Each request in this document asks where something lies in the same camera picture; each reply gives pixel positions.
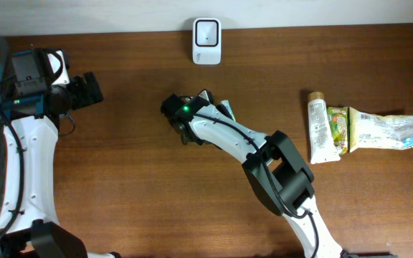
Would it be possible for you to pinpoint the teal white tissue pack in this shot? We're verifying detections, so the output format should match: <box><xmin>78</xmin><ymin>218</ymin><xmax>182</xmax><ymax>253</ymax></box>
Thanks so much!
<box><xmin>217</xmin><ymin>100</ymin><xmax>236</xmax><ymax>121</ymax></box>

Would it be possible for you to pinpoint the white tube tan cap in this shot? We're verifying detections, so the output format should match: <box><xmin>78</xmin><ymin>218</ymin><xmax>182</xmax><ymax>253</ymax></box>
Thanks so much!
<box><xmin>308</xmin><ymin>92</ymin><xmax>341</xmax><ymax>164</ymax></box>

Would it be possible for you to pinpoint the green drink pouch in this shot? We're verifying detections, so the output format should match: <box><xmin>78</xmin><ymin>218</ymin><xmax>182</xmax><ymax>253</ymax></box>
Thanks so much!
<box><xmin>328</xmin><ymin>107</ymin><xmax>349</xmax><ymax>155</ymax></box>

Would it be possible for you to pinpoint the yellow white snack bag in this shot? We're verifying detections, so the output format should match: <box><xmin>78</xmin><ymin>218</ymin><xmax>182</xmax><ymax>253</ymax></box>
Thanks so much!
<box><xmin>348</xmin><ymin>107</ymin><xmax>413</xmax><ymax>152</ymax></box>

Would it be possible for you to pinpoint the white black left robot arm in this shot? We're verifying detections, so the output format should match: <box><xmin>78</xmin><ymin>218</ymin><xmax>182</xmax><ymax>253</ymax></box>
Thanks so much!
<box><xmin>0</xmin><ymin>48</ymin><xmax>103</xmax><ymax>257</ymax></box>

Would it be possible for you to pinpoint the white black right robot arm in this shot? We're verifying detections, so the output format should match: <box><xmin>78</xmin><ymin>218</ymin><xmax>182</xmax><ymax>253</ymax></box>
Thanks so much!
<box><xmin>161</xmin><ymin>90</ymin><xmax>347</xmax><ymax>257</ymax></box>

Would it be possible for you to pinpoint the white barcode scanner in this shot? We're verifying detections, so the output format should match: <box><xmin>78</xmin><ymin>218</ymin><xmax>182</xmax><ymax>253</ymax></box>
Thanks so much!
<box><xmin>192</xmin><ymin>17</ymin><xmax>222</xmax><ymax>65</ymax></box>

